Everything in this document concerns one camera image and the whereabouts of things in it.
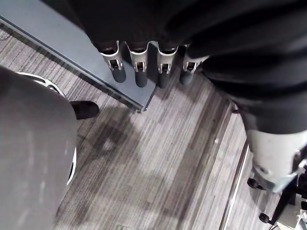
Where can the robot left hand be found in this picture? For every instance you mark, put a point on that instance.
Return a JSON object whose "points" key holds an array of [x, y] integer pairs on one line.
{"points": [[216, 48]]}

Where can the grey shelf base panel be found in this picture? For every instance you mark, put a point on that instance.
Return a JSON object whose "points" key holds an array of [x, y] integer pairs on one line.
{"points": [[79, 48]]}

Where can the robot dark left foot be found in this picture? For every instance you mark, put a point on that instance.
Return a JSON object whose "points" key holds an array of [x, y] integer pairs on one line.
{"points": [[84, 109]]}

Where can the black office chair base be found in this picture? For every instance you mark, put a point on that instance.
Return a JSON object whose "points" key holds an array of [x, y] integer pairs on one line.
{"points": [[285, 201]]}

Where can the robot silver left leg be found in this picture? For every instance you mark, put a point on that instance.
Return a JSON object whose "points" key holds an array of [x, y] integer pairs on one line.
{"points": [[33, 155]]}

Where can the metal floor rail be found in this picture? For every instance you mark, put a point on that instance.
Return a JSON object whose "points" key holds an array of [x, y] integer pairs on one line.
{"points": [[236, 184]]}

